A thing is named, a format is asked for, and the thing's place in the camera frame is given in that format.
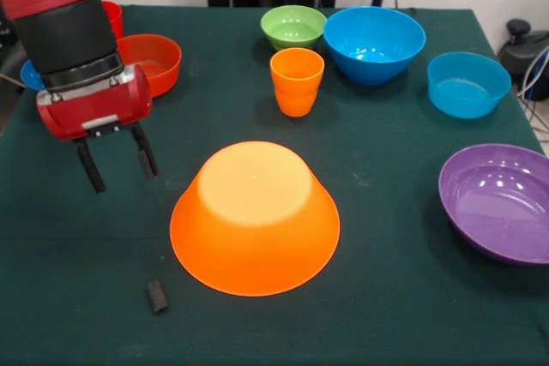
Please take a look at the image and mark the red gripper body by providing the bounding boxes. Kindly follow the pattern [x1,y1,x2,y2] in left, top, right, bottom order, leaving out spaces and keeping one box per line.
[35,63,154,142]

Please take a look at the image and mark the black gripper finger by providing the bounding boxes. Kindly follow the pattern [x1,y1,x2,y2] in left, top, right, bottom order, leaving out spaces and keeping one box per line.
[73,137,107,195]
[130,122,161,181]

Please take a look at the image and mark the large orange bowl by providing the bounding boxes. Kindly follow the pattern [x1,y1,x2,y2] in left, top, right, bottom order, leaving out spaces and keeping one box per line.
[169,140,341,297]

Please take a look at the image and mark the orange cup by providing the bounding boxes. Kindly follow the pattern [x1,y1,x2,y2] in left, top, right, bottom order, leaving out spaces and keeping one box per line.
[269,47,326,118]

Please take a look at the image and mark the dark blue bowl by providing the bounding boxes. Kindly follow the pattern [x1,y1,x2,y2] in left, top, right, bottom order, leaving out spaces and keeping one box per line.
[20,59,46,93]

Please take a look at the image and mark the red-orange bowl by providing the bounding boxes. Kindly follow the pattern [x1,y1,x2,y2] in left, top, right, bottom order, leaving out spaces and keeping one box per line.
[115,33,183,99]

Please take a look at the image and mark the red cup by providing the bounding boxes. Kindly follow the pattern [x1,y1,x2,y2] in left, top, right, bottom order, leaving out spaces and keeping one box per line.
[101,0,125,41]

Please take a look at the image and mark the small black rubber piece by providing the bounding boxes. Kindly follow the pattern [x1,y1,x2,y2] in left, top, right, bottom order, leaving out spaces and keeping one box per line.
[146,279,170,315]

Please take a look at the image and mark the green bowl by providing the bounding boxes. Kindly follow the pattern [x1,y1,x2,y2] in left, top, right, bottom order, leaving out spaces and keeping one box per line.
[260,4,329,52]

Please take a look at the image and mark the dark green tablecloth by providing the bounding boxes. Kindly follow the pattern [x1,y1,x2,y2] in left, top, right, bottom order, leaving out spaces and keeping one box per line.
[0,4,549,366]

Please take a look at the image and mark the large light blue bowl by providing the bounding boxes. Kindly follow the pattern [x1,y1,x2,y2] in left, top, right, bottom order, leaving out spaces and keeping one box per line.
[323,6,427,87]

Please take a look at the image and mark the small light blue bowl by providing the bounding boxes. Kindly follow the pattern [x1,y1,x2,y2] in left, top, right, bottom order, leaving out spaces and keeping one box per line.
[426,51,512,120]

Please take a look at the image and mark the purple bowl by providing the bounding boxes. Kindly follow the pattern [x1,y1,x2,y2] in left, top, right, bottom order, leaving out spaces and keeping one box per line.
[437,143,549,266]

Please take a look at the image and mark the white and blue cables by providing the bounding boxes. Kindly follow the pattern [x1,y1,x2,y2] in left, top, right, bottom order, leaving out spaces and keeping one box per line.
[516,46,549,135]

